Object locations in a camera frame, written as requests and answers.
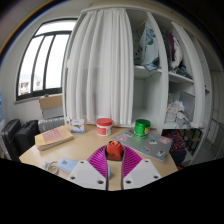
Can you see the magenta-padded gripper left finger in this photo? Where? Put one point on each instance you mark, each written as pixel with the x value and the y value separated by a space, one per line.
pixel 87 174

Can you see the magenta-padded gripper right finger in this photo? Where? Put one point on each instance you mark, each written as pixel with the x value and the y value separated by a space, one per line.
pixel 140 173

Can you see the red charger block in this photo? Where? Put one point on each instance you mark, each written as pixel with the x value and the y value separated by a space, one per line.
pixel 114 150

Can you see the grey laptop with stickers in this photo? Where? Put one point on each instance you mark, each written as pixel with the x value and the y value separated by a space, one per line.
pixel 146 143

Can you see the green jar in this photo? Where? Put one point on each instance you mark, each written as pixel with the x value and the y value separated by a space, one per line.
pixel 142 128

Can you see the chair with colourful cloth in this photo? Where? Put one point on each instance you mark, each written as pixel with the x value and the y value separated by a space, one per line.
pixel 177 144

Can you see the small white green box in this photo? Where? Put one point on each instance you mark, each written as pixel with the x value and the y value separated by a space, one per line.
pixel 77 126

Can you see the white jar with red lid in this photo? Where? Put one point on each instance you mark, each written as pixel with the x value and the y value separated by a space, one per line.
pixel 104 127

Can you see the yellow and pink book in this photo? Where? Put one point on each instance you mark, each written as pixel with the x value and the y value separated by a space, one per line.
pixel 53 136

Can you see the white radiator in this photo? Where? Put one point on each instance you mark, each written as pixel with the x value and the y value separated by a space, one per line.
pixel 50 124

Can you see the black bag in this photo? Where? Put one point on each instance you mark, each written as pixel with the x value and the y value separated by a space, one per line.
pixel 26 136

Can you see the cardboard box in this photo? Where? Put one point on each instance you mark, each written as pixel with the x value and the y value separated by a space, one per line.
pixel 50 101

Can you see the black suitcase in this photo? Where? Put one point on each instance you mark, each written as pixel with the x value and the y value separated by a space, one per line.
pixel 9 136

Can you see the white wardrobe shelf unit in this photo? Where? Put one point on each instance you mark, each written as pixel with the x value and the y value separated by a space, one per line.
pixel 173 83

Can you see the white curtain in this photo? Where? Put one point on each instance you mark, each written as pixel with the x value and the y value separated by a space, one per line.
pixel 100 66

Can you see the black-framed window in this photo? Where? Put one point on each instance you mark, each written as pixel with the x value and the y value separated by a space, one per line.
pixel 43 60

